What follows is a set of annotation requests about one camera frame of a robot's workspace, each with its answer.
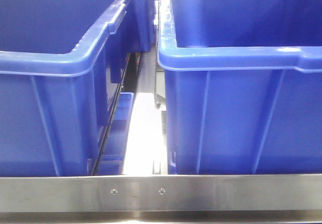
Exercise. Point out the blue plastic bin right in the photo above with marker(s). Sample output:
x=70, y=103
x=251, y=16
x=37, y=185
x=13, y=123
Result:
x=243, y=85

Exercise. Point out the blue plastic bin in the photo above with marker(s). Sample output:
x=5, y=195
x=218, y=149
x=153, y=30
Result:
x=60, y=62
x=243, y=85

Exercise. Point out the blue plastic bin left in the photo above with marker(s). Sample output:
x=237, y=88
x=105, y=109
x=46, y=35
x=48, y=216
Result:
x=60, y=62

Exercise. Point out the stainless steel shelf rack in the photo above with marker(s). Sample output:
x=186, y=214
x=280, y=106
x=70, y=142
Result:
x=162, y=199

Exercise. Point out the blue bin below shelf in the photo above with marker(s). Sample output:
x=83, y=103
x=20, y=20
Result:
x=113, y=157

